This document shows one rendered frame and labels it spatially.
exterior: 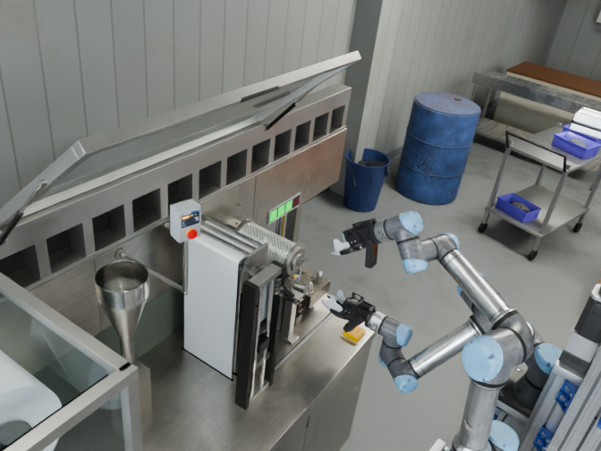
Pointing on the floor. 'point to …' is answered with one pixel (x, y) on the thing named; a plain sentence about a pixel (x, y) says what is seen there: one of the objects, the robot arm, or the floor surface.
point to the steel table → (546, 95)
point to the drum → (436, 147)
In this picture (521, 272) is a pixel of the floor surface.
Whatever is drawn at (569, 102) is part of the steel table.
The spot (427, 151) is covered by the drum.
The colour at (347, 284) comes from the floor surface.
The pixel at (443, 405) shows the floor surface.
